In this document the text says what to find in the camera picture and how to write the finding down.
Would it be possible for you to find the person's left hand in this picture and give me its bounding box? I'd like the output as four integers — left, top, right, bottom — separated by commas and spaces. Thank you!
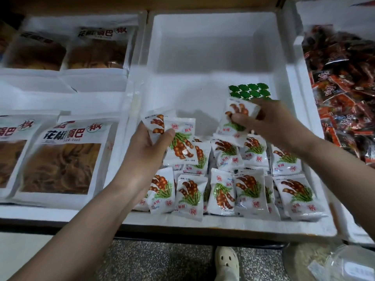
110, 121, 177, 204

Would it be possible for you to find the person's right hand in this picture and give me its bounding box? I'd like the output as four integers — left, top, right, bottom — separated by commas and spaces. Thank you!
230, 98, 318, 157

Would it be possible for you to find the white printed snack packet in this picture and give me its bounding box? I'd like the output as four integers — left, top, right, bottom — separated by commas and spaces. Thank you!
217, 97, 261, 148
163, 116, 198, 163
142, 111, 168, 145

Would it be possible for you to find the pile of white printed packets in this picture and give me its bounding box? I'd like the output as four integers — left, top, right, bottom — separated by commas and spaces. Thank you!
134, 132, 330, 222

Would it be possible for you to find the white bag of orange crisps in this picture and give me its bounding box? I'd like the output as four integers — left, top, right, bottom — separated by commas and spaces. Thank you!
0, 113, 61, 204
11, 116, 119, 211
60, 25, 138, 74
0, 30, 71, 74

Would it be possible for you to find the pile of dark red packets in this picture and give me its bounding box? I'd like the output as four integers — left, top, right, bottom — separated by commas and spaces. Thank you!
300, 24, 375, 169

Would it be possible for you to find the person's left forearm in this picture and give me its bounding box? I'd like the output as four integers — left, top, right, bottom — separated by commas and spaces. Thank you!
9, 184, 147, 281

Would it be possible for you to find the person's right forearm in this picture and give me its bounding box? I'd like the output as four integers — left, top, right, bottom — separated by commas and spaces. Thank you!
296, 136, 375, 238

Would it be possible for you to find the person's right white shoe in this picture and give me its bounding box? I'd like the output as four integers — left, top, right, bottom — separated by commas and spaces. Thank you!
213, 246, 240, 281

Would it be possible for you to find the green leaf-pattern sheet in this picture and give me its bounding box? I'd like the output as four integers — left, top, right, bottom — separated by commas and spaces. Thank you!
228, 82, 273, 102

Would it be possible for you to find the clear round plastic tub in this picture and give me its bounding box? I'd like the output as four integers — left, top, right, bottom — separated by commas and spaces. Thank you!
282, 242, 342, 281

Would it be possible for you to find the white foam slab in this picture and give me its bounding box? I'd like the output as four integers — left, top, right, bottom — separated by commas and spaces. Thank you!
0, 231, 55, 281

